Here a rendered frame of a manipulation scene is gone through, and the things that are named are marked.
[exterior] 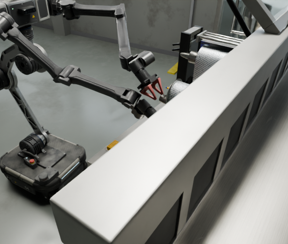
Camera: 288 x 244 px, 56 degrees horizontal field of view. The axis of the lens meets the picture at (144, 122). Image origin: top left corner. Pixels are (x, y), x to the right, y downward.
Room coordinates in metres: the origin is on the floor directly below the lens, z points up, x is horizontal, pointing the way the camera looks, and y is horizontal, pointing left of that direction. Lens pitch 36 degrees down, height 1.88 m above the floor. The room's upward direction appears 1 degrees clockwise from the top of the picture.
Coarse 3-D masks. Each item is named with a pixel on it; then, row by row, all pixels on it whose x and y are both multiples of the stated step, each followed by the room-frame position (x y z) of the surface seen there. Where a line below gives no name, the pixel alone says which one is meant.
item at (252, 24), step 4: (244, 16) 1.62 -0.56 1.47; (244, 20) 1.62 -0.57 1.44; (248, 20) 1.59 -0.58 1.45; (252, 20) 1.57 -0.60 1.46; (248, 24) 1.59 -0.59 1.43; (252, 24) 1.57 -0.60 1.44; (256, 24) 1.57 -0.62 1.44; (248, 28) 1.59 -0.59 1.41; (252, 28) 1.58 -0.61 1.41; (256, 28) 1.57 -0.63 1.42; (252, 32) 1.58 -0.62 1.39
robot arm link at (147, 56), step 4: (124, 52) 1.23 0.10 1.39; (144, 52) 1.25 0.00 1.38; (148, 52) 1.23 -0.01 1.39; (124, 56) 1.21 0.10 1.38; (128, 56) 1.20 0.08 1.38; (132, 56) 1.21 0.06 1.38; (136, 56) 1.23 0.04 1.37; (140, 56) 1.22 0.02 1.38; (144, 56) 1.21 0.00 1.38; (148, 56) 1.21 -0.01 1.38; (152, 56) 1.22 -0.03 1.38; (128, 60) 1.20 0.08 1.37; (132, 60) 1.21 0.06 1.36; (144, 60) 1.19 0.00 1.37; (148, 60) 1.20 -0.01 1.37; (152, 60) 1.21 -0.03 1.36; (128, 64) 1.20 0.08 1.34; (148, 64) 1.20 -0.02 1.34; (128, 68) 1.20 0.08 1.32
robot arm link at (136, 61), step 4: (136, 60) 1.18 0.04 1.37; (140, 60) 1.20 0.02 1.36; (132, 64) 1.16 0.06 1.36; (136, 64) 1.16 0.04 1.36; (140, 64) 1.17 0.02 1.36; (144, 64) 1.19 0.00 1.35; (132, 68) 1.16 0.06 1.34; (136, 68) 1.15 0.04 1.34; (140, 68) 1.15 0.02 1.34; (136, 72) 1.15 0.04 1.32
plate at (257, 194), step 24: (264, 120) 0.62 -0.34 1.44; (240, 144) 0.52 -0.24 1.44; (264, 144) 0.52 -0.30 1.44; (240, 168) 0.43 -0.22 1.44; (264, 168) 0.43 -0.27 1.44; (216, 192) 0.36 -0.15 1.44; (240, 192) 0.36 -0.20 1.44; (264, 192) 0.37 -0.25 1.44; (216, 216) 0.31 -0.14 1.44; (240, 216) 0.31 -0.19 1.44; (264, 216) 0.31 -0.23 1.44; (192, 240) 0.26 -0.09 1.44; (216, 240) 0.26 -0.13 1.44; (240, 240) 0.26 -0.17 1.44; (264, 240) 0.26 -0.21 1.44
